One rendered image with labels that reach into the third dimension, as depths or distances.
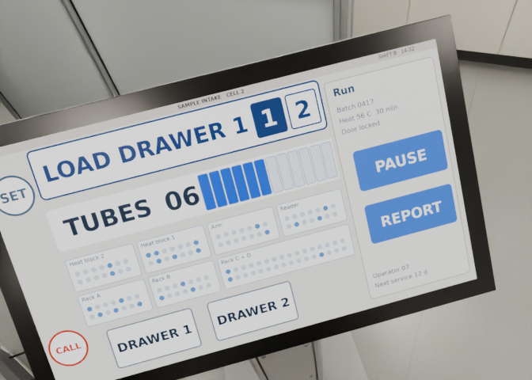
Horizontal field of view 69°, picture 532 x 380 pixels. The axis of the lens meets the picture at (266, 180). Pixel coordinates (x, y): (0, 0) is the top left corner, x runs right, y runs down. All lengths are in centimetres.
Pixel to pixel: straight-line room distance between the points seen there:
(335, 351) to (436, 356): 33
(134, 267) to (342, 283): 22
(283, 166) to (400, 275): 18
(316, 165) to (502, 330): 128
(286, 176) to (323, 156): 4
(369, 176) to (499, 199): 150
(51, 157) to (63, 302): 15
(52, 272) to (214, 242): 17
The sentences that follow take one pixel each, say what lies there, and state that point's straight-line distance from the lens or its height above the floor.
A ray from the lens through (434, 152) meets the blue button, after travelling 45.
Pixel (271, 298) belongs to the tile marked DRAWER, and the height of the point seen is 101.
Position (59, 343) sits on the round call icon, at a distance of 49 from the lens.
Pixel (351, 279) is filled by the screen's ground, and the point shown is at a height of 101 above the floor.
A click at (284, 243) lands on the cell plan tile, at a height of 105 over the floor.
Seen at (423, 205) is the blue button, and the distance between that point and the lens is 45.
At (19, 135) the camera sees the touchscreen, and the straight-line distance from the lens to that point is 45.
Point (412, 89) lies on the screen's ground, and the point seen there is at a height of 115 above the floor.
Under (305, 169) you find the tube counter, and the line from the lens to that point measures 41.
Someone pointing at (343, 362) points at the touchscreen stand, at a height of 4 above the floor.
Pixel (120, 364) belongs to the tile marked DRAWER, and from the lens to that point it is 49.
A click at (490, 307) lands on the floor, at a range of 163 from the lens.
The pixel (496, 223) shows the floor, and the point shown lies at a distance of 183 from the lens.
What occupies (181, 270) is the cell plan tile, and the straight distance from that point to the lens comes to 43.
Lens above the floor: 141
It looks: 49 degrees down
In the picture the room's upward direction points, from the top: 12 degrees counter-clockwise
